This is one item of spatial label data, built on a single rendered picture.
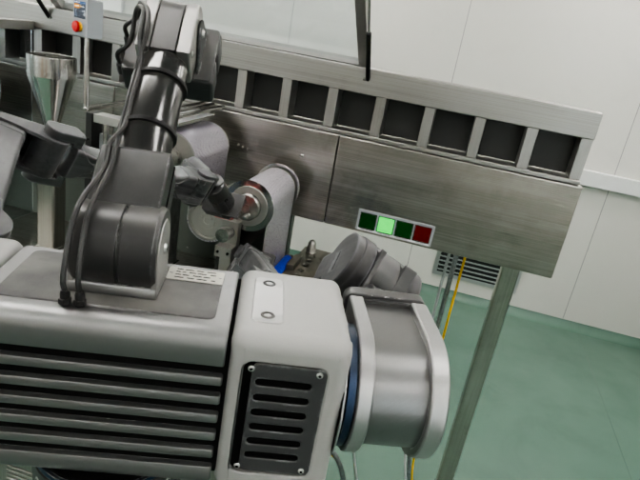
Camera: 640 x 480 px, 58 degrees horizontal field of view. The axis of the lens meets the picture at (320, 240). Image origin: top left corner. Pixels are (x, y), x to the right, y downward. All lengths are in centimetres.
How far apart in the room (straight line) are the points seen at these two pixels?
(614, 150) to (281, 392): 390
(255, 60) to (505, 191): 88
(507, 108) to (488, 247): 43
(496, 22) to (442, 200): 242
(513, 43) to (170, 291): 375
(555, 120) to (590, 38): 238
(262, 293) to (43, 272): 18
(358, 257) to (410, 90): 117
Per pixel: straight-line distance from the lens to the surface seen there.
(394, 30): 415
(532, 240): 188
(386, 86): 181
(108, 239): 47
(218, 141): 181
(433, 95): 180
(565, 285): 448
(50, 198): 206
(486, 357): 222
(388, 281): 69
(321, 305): 51
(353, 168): 185
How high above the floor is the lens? 176
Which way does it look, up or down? 20 degrees down
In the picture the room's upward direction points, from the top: 10 degrees clockwise
